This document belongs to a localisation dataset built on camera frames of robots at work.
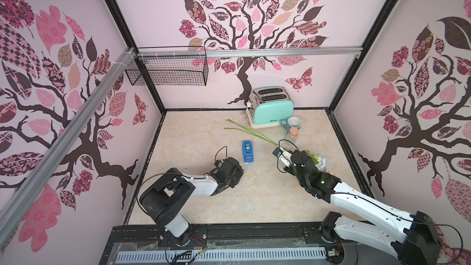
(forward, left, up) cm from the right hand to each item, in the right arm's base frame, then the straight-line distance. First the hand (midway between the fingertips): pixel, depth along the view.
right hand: (292, 149), depth 80 cm
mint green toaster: (+29, +7, -1) cm, 30 cm away
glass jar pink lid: (+15, -5, -12) cm, 20 cm away
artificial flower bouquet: (-5, -11, -1) cm, 12 cm away
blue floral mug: (+24, -6, -9) cm, 27 cm away
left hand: (-3, +21, -17) cm, 28 cm away
